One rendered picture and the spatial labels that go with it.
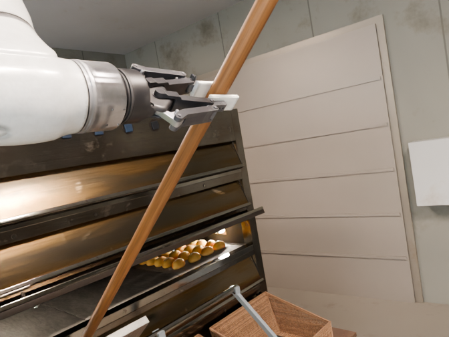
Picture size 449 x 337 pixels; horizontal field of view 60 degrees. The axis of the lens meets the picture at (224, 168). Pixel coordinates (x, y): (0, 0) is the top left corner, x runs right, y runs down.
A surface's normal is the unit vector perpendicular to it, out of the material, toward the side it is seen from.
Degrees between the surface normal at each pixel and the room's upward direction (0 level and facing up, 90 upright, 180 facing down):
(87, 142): 90
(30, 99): 106
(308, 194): 90
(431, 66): 90
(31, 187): 70
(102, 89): 90
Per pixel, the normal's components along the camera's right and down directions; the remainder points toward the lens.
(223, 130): 0.73, -0.08
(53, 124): 0.69, 0.63
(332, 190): -0.61, 0.15
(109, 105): 0.73, 0.36
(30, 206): 0.63, -0.42
